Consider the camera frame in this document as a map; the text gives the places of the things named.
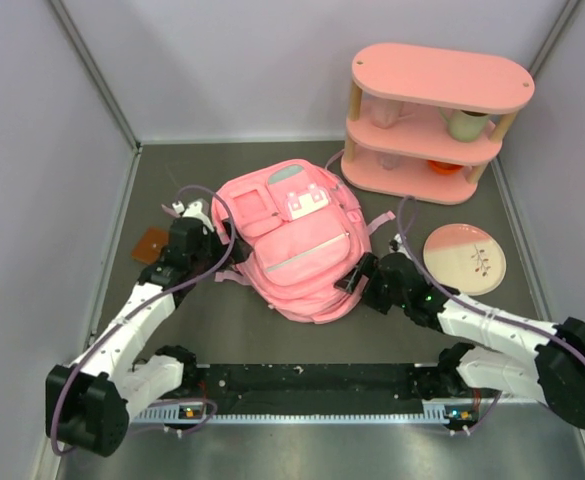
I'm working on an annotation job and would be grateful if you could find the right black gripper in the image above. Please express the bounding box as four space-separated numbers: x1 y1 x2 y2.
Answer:
336 252 409 314

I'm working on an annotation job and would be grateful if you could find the pink student backpack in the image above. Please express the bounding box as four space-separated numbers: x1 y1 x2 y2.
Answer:
211 159 395 324

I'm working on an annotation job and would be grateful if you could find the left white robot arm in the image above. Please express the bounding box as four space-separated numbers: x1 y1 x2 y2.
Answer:
45 213 241 457

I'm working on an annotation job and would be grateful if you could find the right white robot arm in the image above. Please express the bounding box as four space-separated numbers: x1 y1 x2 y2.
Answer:
335 250 585 430

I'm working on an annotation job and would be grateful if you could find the brown leather card wallet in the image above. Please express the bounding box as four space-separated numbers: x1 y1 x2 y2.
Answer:
131 227 169 265

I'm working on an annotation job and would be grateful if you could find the pink white floral plate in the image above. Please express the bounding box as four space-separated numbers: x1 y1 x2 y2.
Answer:
422 223 507 296

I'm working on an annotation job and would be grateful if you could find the clear glass on shelf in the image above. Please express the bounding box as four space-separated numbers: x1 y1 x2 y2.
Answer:
378 153 401 170

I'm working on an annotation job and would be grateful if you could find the orange bowl on shelf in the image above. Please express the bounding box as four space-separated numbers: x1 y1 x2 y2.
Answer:
427 160 464 175

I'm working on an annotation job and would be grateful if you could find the pink cup on shelf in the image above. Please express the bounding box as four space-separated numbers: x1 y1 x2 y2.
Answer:
370 98 403 129

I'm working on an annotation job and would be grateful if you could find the pink three-tier shelf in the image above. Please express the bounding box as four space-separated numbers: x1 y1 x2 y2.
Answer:
341 43 535 205

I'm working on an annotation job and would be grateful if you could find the green mug on shelf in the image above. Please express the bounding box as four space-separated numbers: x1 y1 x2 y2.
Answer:
438 107 490 143

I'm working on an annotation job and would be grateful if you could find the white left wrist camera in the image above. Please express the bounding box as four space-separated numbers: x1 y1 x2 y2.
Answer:
171 199 214 231

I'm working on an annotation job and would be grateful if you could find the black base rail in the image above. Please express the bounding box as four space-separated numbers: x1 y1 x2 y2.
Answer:
161 362 478 416

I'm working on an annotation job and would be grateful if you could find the grey slotted cable duct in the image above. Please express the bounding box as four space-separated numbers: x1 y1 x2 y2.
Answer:
132 402 477 425

